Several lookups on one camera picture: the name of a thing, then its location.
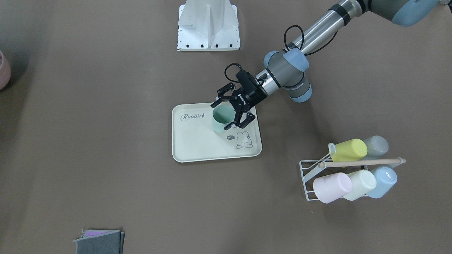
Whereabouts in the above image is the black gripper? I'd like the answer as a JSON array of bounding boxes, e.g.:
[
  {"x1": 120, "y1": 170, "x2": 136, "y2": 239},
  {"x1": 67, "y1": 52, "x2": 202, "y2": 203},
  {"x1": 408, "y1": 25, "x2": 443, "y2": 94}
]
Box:
[{"x1": 210, "y1": 83, "x2": 268, "y2": 129}]

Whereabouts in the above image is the green cup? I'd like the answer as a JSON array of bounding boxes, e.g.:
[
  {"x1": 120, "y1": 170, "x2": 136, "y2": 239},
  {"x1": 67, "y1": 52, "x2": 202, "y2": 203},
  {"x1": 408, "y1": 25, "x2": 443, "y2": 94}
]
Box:
[{"x1": 212, "y1": 105, "x2": 236, "y2": 133}]

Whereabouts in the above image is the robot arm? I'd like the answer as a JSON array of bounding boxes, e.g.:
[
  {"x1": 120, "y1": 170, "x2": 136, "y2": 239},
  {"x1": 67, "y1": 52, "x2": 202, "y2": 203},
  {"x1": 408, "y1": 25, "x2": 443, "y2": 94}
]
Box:
[{"x1": 210, "y1": 0, "x2": 440, "y2": 130}]

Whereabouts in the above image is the cream rabbit tray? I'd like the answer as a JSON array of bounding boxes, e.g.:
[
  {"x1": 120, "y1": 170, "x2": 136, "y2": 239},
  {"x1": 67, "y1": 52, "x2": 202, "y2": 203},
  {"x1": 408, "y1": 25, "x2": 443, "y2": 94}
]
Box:
[{"x1": 172, "y1": 103, "x2": 262, "y2": 163}]

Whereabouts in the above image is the pink cup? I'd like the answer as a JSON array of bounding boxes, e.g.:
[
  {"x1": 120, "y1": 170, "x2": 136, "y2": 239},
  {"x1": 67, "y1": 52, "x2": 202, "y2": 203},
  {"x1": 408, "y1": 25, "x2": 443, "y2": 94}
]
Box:
[{"x1": 313, "y1": 173, "x2": 352, "y2": 204}]

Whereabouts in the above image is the yellow cup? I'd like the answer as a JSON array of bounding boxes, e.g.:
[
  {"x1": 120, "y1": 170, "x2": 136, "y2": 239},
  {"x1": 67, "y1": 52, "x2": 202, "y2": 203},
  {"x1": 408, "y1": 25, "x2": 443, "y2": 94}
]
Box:
[{"x1": 331, "y1": 138, "x2": 368, "y2": 162}]

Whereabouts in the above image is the grey cup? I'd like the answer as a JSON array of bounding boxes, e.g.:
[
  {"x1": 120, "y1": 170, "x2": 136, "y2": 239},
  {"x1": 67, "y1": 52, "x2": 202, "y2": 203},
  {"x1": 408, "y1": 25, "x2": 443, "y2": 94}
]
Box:
[{"x1": 361, "y1": 135, "x2": 389, "y2": 160}]

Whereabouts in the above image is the cream cup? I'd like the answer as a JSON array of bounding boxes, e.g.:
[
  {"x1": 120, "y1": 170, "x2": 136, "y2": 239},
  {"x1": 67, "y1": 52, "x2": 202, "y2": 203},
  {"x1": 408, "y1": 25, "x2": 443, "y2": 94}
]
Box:
[{"x1": 343, "y1": 169, "x2": 377, "y2": 201}]

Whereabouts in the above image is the blue cup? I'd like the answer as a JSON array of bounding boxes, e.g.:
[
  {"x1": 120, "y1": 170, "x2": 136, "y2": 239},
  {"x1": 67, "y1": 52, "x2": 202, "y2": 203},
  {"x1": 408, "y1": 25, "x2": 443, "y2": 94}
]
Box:
[{"x1": 366, "y1": 166, "x2": 398, "y2": 198}]

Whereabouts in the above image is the grey folded cloth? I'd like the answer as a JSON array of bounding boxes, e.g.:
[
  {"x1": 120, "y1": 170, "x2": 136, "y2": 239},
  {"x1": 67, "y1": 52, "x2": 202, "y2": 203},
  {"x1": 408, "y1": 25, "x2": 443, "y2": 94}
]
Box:
[{"x1": 73, "y1": 229, "x2": 125, "y2": 254}]

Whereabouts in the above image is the pink bowl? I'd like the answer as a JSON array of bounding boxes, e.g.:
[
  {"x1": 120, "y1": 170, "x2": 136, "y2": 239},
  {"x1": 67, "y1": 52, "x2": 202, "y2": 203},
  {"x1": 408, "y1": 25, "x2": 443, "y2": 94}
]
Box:
[{"x1": 0, "y1": 51, "x2": 11, "y2": 90}]

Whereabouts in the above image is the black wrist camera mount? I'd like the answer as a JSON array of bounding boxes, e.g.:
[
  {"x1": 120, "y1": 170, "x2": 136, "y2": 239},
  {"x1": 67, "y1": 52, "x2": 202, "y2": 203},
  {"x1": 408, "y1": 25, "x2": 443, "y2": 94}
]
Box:
[{"x1": 235, "y1": 70, "x2": 262, "y2": 97}]

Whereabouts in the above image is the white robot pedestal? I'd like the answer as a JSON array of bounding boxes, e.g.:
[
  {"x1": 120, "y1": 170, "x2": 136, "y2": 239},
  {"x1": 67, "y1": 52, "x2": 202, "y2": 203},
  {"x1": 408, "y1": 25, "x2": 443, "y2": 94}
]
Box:
[{"x1": 177, "y1": 0, "x2": 241, "y2": 52}]

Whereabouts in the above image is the white wire cup rack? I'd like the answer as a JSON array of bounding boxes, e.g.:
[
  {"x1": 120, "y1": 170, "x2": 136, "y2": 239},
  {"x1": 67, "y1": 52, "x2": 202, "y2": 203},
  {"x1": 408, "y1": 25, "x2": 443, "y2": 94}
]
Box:
[{"x1": 299, "y1": 143, "x2": 369, "y2": 201}]

